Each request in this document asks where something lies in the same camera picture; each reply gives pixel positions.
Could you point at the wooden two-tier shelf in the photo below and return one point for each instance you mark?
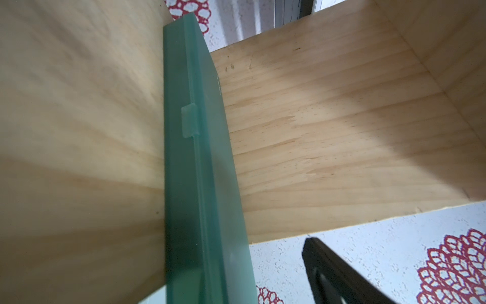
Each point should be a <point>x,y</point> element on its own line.
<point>364,111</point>

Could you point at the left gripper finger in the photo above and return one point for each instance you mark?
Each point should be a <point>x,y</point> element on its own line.
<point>332,280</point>

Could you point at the dark green pencil case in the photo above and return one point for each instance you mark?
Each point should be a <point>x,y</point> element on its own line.
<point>207,249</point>

